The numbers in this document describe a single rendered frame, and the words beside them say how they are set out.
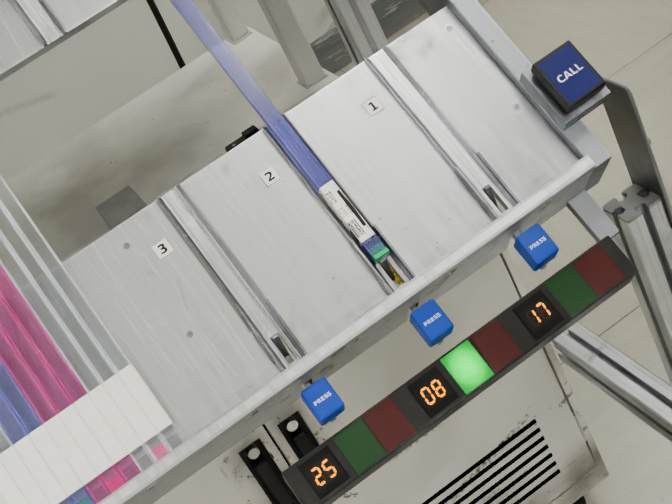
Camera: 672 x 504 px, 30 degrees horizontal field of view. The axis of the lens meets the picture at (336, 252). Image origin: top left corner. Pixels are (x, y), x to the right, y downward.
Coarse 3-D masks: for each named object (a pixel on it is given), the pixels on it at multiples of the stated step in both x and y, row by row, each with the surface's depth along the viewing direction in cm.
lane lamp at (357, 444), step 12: (360, 420) 101; (348, 432) 101; (360, 432) 101; (336, 444) 101; (348, 444) 101; (360, 444) 101; (372, 444) 101; (348, 456) 101; (360, 456) 100; (372, 456) 100; (360, 468) 100
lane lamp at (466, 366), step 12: (456, 348) 103; (468, 348) 103; (444, 360) 103; (456, 360) 103; (468, 360) 103; (480, 360) 103; (456, 372) 103; (468, 372) 102; (480, 372) 102; (492, 372) 102; (468, 384) 102; (480, 384) 102
